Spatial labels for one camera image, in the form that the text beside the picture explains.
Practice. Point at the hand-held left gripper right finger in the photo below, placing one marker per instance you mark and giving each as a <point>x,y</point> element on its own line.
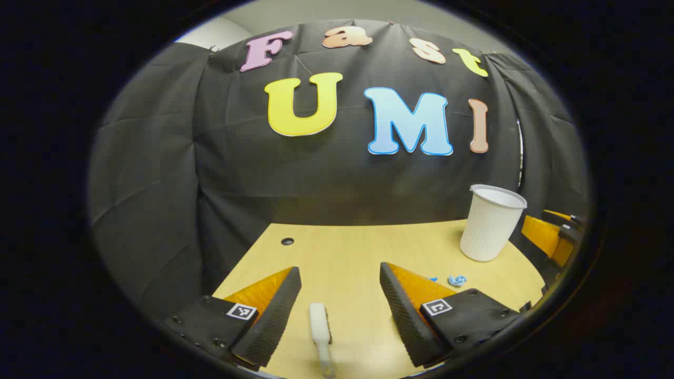
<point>400,310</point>

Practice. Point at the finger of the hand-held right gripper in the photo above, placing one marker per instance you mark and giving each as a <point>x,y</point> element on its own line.
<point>545,237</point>
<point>566,217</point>

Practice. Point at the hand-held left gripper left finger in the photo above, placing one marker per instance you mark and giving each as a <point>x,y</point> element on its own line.
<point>274,316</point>

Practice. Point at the small white broom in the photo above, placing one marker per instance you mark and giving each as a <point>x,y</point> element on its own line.
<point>319,321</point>

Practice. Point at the white cup garbage bin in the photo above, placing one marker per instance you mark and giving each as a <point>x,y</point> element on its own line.
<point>489,226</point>

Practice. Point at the light blue paper scrap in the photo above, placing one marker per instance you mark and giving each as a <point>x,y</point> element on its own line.
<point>457,280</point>

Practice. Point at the light wooden desktop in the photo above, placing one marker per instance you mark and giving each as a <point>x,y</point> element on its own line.
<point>342,252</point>

